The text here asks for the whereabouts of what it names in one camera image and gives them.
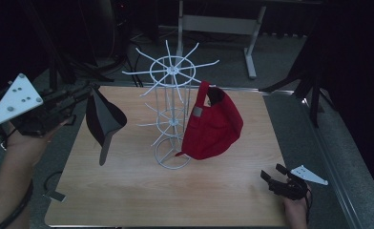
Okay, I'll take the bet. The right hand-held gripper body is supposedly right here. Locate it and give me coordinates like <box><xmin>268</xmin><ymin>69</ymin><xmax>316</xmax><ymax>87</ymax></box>
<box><xmin>269</xmin><ymin>164</ymin><xmax>329</xmax><ymax>201</ymax></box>

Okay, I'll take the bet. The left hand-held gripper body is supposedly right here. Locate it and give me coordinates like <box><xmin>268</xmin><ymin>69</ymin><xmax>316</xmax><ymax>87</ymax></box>
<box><xmin>0</xmin><ymin>73</ymin><xmax>81</xmax><ymax>138</ymax></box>

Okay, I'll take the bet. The grey sun visor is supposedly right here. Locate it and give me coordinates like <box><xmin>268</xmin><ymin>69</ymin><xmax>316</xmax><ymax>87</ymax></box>
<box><xmin>85</xmin><ymin>86</ymin><xmax>128</xmax><ymax>167</ymax></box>

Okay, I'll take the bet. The red baseball cap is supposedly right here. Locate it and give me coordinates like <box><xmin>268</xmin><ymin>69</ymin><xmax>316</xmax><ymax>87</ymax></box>
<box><xmin>175</xmin><ymin>80</ymin><xmax>244</xmax><ymax>161</ymax></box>

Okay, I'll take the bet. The white wire hat rack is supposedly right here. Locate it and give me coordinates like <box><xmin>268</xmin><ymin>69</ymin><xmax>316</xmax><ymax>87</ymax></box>
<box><xmin>121</xmin><ymin>39</ymin><xmax>220</xmax><ymax>171</ymax></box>

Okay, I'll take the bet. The person's right hand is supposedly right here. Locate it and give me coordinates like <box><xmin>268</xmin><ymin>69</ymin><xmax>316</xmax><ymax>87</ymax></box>
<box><xmin>281</xmin><ymin>185</ymin><xmax>313</xmax><ymax>229</ymax></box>

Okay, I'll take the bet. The person's left hand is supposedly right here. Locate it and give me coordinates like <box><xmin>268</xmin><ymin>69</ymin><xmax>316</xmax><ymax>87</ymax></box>
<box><xmin>4</xmin><ymin>115</ymin><xmax>78</xmax><ymax>167</ymax></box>

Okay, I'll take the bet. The black metal stand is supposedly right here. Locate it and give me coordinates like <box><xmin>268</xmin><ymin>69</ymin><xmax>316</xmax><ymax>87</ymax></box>
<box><xmin>260</xmin><ymin>60</ymin><xmax>337</xmax><ymax>129</ymax></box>
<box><xmin>45</xmin><ymin>52</ymin><xmax>114</xmax><ymax>91</ymax></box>

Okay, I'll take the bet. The small grey flat tag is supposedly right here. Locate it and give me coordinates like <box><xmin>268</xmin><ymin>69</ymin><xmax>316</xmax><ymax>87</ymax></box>
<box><xmin>43</xmin><ymin>190</ymin><xmax>67</xmax><ymax>203</ymax></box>

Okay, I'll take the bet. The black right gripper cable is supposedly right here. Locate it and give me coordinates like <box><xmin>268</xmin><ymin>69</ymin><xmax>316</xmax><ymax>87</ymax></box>
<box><xmin>303</xmin><ymin>190</ymin><xmax>314</xmax><ymax>223</ymax></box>

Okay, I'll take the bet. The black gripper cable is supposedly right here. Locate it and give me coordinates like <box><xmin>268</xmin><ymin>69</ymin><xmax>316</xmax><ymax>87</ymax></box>
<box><xmin>0</xmin><ymin>125</ymin><xmax>35</xmax><ymax>229</ymax></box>
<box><xmin>303</xmin><ymin>190</ymin><xmax>314</xmax><ymax>223</ymax></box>

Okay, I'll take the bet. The bundle of black floor cables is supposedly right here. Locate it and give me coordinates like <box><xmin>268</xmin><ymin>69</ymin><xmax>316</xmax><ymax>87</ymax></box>
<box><xmin>112</xmin><ymin>30</ymin><xmax>145</xmax><ymax>88</ymax></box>

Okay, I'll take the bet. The black cable loop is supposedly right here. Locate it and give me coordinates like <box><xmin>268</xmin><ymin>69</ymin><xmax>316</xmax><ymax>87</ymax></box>
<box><xmin>43</xmin><ymin>171</ymin><xmax>64</xmax><ymax>193</ymax></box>

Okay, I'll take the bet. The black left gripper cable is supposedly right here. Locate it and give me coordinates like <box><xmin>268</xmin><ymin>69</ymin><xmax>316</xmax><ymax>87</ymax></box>
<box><xmin>0</xmin><ymin>125</ymin><xmax>35</xmax><ymax>229</ymax></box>

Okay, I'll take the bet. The white metal desk frame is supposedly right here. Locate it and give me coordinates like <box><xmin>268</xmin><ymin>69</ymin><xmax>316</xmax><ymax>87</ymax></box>
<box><xmin>176</xmin><ymin>0</ymin><xmax>267</xmax><ymax>80</ymax></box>

